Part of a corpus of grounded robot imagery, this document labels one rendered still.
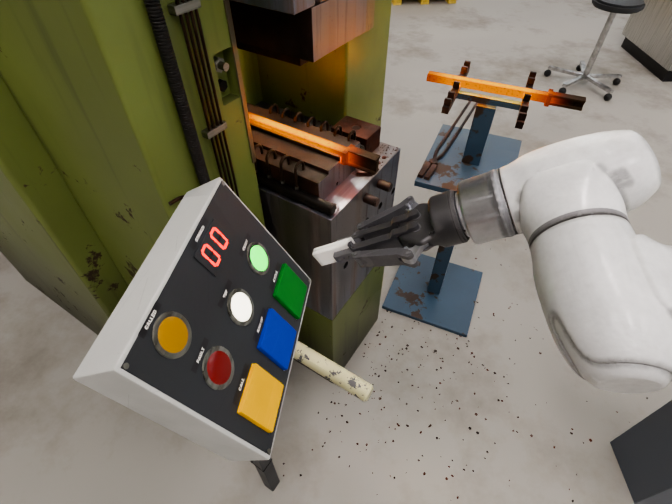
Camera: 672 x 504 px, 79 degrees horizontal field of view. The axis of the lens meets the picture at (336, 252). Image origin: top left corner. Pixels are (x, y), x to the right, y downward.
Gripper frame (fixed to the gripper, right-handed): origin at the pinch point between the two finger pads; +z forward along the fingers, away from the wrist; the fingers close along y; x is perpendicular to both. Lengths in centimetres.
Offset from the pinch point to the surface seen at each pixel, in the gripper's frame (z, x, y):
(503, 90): -29, -28, 82
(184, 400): 13.1, 6.7, -26.0
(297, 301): 12.4, -7.8, -1.2
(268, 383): 12.4, -5.9, -17.9
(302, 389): 71, -89, 25
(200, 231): 13.1, 15.2, -4.7
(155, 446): 114, -64, -4
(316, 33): -2.2, 21.3, 36.3
